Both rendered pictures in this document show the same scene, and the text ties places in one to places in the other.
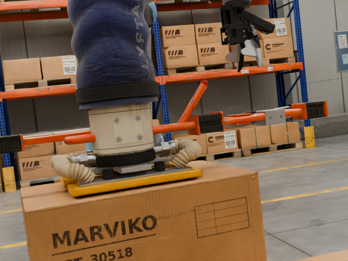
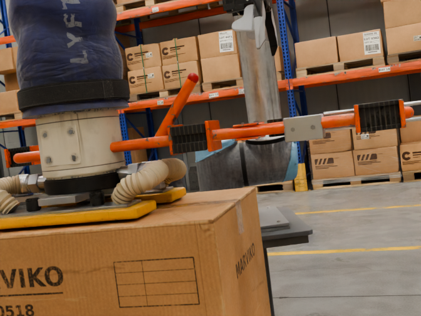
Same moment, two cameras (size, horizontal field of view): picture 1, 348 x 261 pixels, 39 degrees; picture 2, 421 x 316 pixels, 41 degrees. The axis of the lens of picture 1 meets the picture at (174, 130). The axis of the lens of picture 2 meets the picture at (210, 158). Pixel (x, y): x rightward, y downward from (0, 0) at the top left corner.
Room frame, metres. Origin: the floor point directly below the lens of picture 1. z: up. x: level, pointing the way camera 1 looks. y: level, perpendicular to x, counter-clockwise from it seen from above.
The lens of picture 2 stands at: (0.53, -0.74, 1.10)
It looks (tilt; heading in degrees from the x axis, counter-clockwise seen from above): 3 degrees down; 34
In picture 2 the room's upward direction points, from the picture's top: 7 degrees counter-clockwise
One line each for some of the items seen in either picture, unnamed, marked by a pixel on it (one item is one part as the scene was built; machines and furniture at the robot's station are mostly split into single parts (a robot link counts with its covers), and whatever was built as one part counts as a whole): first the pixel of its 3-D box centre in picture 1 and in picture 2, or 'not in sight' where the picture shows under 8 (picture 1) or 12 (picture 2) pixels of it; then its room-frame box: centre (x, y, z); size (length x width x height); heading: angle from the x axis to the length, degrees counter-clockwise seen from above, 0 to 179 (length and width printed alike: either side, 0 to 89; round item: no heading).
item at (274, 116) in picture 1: (270, 117); (304, 128); (1.52, -0.30, 1.07); 0.07 x 0.07 x 0.04; 18
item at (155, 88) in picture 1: (117, 92); (75, 96); (1.38, 0.14, 1.19); 0.23 x 0.23 x 0.04
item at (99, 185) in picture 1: (134, 174); (65, 207); (1.29, 0.11, 0.98); 0.34 x 0.10 x 0.05; 108
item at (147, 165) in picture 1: (125, 157); (86, 181); (1.38, 0.14, 1.01); 0.34 x 0.25 x 0.06; 108
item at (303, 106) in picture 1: (309, 110); (379, 115); (1.56, -0.43, 1.08); 0.08 x 0.07 x 0.05; 108
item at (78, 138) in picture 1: (175, 125); (188, 137); (1.55, -0.01, 1.08); 0.93 x 0.30 x 0.04; 108
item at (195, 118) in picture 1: (205, 123); (195, 137); (1.46, -0.09, 1.08); 0.10 x 0.08 x 0.06; 18
